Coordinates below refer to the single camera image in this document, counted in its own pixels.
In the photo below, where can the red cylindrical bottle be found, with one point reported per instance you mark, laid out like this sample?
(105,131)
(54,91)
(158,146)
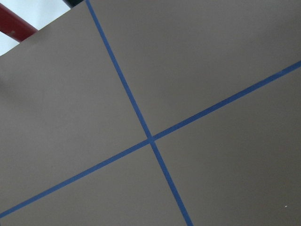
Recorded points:
(14,26)

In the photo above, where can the brown table mat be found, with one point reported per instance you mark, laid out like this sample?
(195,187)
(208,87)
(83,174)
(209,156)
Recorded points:
(155,113)

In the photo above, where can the black steel-capped water bottle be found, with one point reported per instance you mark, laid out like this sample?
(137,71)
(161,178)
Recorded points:
(72,3)

